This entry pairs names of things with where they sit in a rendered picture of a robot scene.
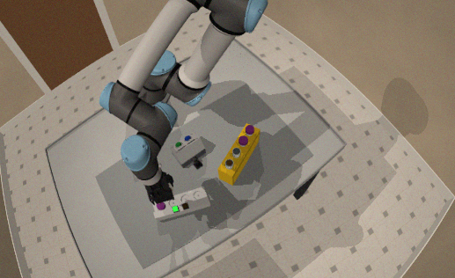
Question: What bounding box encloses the purple round cap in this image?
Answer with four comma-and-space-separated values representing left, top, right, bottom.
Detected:
246, 125, 254, 135
157, 202, 165, 210
239, 135, 248, 146

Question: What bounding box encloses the grey key housing with blue and green buttons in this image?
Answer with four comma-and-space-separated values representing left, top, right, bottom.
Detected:
170, 132, 206, 170

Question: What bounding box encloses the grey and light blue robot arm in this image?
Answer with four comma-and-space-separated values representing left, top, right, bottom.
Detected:
99, 0, 268, 186

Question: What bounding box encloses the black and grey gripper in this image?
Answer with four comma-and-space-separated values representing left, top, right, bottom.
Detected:
145, 172, 174, 205

